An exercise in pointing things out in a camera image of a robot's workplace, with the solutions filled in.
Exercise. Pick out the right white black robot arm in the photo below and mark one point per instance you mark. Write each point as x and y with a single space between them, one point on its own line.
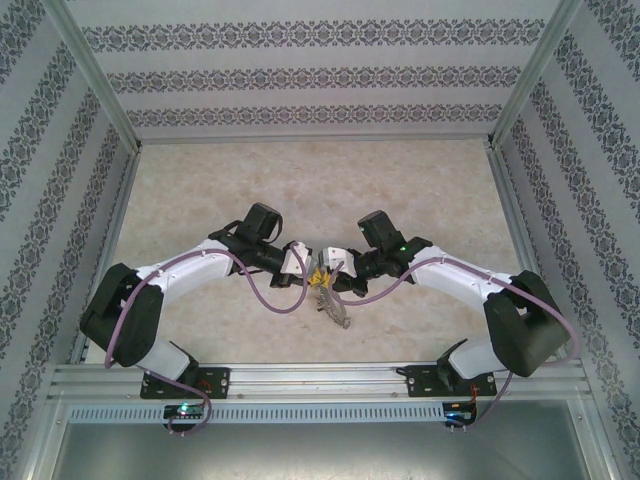
450 280

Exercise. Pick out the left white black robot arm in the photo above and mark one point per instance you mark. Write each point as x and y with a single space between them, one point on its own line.
190 265

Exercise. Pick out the grey metal sheet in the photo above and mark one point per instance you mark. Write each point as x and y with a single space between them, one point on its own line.
320 450

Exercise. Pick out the right controller board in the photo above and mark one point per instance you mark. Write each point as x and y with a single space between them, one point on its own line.
457 414

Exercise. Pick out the controller board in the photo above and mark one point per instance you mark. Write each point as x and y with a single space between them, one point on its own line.
457 414
185 411

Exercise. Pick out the left controller board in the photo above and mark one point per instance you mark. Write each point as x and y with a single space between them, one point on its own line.
185 411

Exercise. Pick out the aluminium mounting rail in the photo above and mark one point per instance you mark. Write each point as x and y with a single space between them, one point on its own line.
310 380

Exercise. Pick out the aluminium back rail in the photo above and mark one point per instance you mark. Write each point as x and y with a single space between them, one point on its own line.
315 139

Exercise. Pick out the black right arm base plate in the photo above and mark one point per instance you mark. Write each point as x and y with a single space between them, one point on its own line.
420 382

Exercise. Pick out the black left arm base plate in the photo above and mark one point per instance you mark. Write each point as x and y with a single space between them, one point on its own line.
220 382

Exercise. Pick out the aluminium side rail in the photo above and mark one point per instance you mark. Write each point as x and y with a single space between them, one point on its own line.
525 220
112 225

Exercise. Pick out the aluminium frame post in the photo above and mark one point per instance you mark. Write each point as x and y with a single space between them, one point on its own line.
42 440
595 440
537 70
90 70

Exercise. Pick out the aluminium front frame post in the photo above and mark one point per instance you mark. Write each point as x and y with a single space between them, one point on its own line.
595 440
42 440

